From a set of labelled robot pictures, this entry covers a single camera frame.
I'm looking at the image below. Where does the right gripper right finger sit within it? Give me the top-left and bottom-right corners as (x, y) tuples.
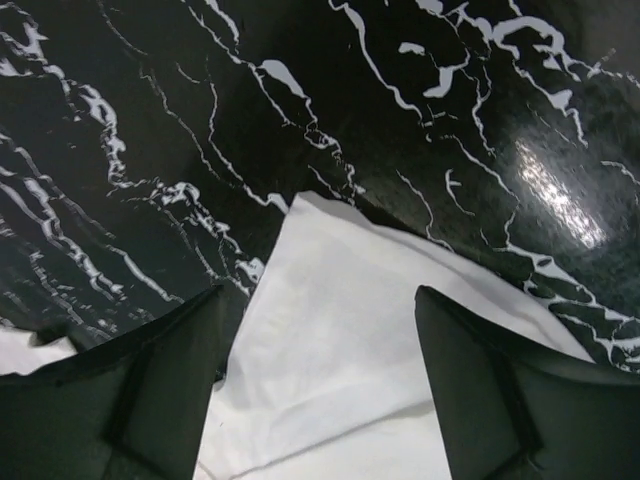
(415, 286), (639, 479)

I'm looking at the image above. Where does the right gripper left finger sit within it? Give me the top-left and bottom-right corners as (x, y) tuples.
(1, 287), (224, 479)

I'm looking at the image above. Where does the white t-shirt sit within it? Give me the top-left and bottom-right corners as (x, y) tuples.
(0, 192), (596, 480)

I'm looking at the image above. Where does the black marbled table mat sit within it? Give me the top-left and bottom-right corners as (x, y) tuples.
(1, 1), (639, 372)

